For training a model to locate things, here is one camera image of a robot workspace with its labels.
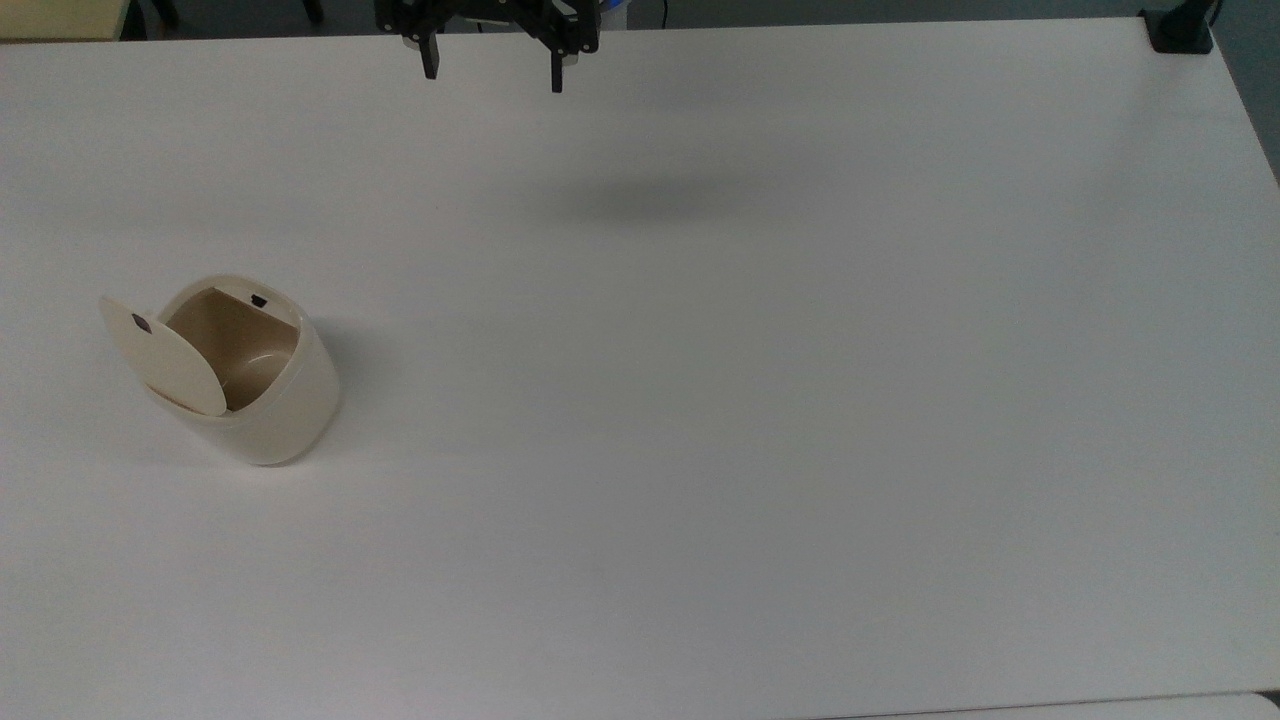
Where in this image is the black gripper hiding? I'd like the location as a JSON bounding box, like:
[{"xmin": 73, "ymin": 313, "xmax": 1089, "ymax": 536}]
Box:
[{"xmin": 375, "ymin": 0, "xmax": 602, "ymax": 95}]

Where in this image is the cream plastic trash bin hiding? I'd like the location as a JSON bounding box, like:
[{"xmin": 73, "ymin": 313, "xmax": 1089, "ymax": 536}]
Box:
[{"xmin": 140, "ymin": 275, "xmax": 343, "ymax": 467}]

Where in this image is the cream oval bin lid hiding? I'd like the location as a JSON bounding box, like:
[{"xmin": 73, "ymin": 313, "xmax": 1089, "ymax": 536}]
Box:
[{"xmin": 99, "ymin": 294, "xmax": 230, "ymax": 417}]

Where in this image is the yellowish wooden table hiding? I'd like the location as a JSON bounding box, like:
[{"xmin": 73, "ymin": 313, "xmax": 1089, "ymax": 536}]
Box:
[{"xmin": 0, "ymin": 0, "xmax": 132, "ymax": 42}]

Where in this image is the adjacent white table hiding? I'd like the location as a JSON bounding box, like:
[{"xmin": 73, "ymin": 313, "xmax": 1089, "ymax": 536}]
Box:
[{"xmin": 830, "ymin": 691, "xmax": 1280, "ymax": 720}]

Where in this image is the black camera mount pole clamp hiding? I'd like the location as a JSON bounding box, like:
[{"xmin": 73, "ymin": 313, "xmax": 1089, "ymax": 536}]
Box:
[{"xmin": 1139, "ymin": 0, "xmax": 1223, "ymax": 55}]

